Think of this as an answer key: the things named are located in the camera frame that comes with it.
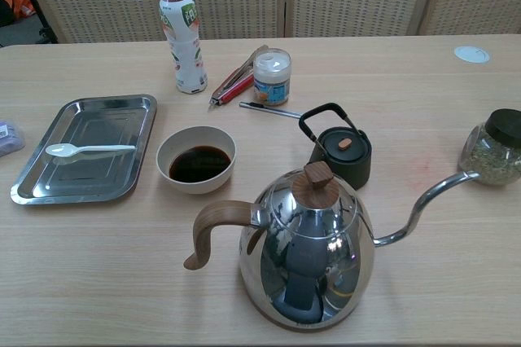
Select rectangular stainless steel tray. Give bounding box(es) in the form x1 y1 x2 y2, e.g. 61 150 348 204
10 94 159 206

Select silver and black pen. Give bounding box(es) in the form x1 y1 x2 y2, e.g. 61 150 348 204
239 101 302 120

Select purple packaged item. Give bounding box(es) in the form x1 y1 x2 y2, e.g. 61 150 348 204
0 120 26 158

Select orange and black bag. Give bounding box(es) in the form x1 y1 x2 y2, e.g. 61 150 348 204
0 0 35 28

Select steel gooseneck kettle wooden handle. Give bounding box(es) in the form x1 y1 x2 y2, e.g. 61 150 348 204
182 160 481 333

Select white round cable grommet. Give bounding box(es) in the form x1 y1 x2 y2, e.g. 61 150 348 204
453 46 492 64

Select glass jar with black lid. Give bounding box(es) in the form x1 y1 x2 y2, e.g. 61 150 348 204
457 108 521 187

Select white plastic spoon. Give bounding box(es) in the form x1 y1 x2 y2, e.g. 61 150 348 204
45 143 137 159

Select small black teapot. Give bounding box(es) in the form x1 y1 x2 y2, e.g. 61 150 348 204
298 102 373 191

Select metal tongs with red handle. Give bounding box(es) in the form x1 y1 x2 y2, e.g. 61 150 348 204
208 45 270 110

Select small white-lidded plastic jar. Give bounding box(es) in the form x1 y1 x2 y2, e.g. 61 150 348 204
252 48 292 107

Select black stand leg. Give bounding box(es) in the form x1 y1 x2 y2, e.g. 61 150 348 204
35 8 60 45

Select yellow-capped drink bottle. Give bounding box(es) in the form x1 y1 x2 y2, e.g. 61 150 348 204
158 0 208 94

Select white bowl of dark liquid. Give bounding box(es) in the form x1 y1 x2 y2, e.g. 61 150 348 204
156 125 238 195

